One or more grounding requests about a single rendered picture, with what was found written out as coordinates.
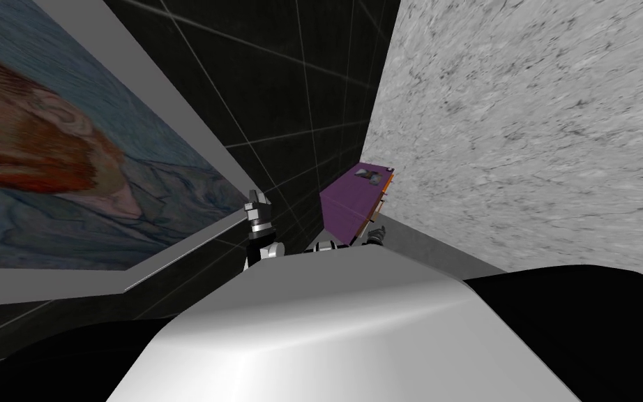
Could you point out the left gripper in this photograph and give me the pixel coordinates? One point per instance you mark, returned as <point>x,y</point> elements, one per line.
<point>258,215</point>

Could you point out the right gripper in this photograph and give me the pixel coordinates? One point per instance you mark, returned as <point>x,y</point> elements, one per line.
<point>376,235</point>

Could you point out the purple cabinet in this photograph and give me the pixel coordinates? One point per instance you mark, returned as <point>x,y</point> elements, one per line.
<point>349,206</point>

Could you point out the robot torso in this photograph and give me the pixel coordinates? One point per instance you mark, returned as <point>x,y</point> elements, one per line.
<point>332,329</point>

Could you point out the framed portrait painting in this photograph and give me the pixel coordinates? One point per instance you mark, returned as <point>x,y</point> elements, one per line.
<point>65,167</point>

